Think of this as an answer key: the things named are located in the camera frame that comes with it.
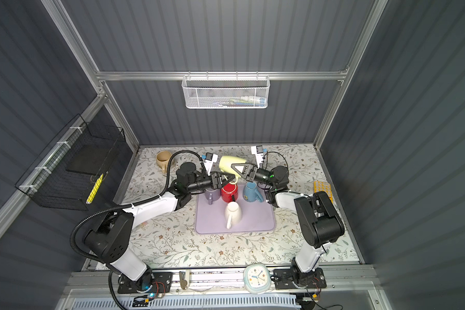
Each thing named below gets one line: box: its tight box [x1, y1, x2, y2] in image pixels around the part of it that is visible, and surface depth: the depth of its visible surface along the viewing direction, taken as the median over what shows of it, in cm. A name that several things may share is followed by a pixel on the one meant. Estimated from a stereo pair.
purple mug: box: [204, 188, 222, 206], surface depth 93 cm
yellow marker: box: [85, 173, 104, 205], surface depth 70 cm
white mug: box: [224, 201, 243, 230], surface depth 85 cm
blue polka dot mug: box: [242, 181, 265, 203], surface depth 93 cm
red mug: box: [220, 182, 239, 203], surface depth 93 cm
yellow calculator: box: [313, 180, 334, 204], surface depth 104 cm
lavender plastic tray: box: [195, 184, 276, 234], surface depth 93 cm
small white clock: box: [243, 263, 272, 294], surface depth 74 cm
